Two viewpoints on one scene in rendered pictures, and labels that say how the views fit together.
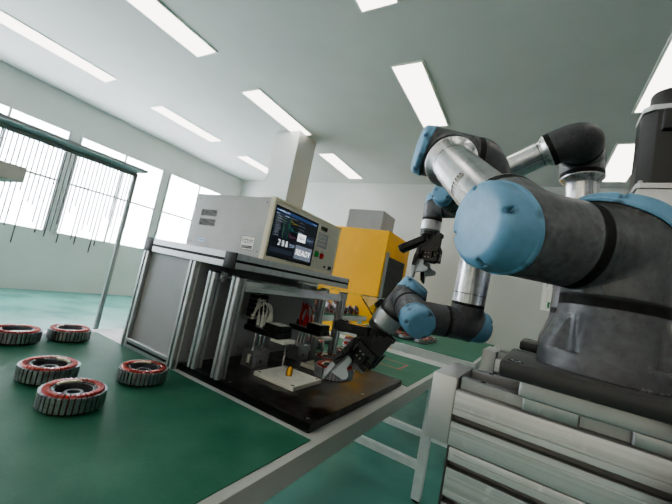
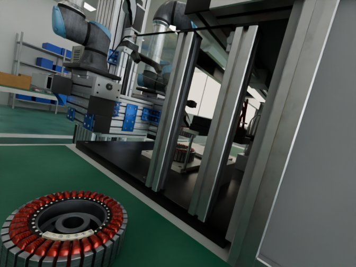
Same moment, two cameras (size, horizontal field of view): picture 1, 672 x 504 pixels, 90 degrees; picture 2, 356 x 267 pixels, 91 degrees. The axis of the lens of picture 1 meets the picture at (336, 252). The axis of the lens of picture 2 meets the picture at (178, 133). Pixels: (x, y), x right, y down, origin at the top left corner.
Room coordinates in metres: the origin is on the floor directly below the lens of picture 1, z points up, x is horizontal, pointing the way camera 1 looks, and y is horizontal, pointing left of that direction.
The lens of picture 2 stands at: (1.80, -0.02, 0.92)
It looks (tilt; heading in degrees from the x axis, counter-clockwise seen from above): 6 degrees down; 185
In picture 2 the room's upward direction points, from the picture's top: 14 degrees clockwise
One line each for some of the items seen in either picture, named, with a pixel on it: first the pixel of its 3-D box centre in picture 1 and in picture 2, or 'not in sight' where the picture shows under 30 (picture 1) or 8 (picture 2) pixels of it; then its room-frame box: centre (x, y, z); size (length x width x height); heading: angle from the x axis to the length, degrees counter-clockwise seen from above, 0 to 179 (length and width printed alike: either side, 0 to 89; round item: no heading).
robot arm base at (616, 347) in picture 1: (607, 337); not in sight; (0.44, -0.37, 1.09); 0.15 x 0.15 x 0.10
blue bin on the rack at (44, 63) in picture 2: not in sight; (44, 63); (-3.08, -4.75, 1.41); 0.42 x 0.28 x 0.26; 61
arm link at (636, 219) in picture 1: (612, 250); not in sight; (0.44, -0.37, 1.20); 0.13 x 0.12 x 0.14; 95
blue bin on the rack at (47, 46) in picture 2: not in sight; (51, 49); (-3.18, -4.69, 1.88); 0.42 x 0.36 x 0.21; 60
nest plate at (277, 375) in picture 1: (288, 377); (209, 154); (1.06, 0.07, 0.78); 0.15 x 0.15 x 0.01; 59
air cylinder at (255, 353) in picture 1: (255, 356); (245, 161); (1.13, 0.19, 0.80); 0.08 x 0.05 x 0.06; 149
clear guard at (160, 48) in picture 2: (348, 298); (185, 67); (1.33, -0.08, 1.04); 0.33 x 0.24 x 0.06; 59
